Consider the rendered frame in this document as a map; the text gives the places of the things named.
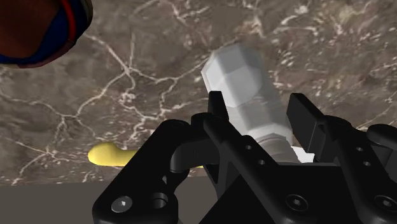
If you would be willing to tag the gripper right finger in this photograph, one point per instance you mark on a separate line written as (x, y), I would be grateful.
(350, 155)

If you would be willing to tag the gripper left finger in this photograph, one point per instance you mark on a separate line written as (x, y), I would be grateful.
(145, 173)

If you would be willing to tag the yellow curved oblong object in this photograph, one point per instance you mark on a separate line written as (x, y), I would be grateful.
(108, 154)

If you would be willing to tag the brown bowl blue red rim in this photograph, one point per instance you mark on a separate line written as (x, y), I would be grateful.
(28, 28)

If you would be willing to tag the white faceted bottle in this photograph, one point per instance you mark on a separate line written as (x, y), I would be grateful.
(245, 83)

